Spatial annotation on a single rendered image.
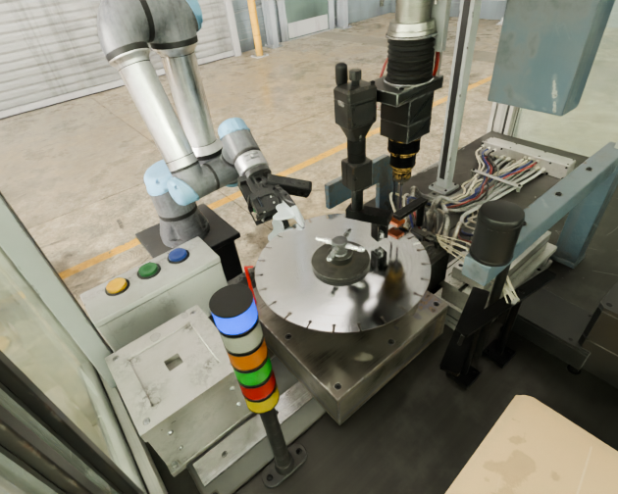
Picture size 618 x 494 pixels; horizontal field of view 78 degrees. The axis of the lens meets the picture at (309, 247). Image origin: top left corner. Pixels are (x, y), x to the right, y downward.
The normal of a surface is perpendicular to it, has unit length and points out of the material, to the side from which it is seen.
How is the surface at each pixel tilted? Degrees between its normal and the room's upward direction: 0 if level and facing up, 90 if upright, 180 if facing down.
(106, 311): 0
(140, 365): 0
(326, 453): 0
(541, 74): 90
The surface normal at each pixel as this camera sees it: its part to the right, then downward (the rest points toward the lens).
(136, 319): 0.63, 0.44
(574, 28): -0.77, 0.46
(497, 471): -0.09, -0.77
